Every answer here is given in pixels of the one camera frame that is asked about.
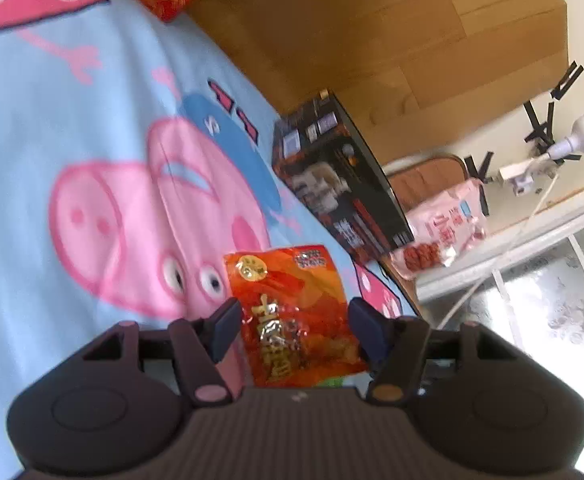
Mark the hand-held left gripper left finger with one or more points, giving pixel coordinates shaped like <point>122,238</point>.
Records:
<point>224,325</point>

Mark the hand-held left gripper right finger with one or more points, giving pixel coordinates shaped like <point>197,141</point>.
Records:
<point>367,330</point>

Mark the red snack packet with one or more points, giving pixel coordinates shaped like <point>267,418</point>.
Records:
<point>292,320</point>

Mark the pink snack bag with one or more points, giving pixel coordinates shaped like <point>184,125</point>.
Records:
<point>447,225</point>

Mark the black printed cardboard box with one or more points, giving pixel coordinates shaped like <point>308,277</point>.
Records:
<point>332,170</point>

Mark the brown seat cushion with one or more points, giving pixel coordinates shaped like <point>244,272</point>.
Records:
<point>422,175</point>

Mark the black tape piece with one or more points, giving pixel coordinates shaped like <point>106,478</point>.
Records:
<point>539,122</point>
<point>477,167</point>
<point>567,80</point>

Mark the pig print blue blanket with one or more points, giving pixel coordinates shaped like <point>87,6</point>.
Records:
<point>21,160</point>

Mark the wooden headboard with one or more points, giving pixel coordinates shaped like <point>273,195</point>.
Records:
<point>372,35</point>

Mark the white window frame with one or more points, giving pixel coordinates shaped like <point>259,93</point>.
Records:
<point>547,220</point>

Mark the white wall plug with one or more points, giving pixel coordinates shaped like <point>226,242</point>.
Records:
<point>522,175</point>

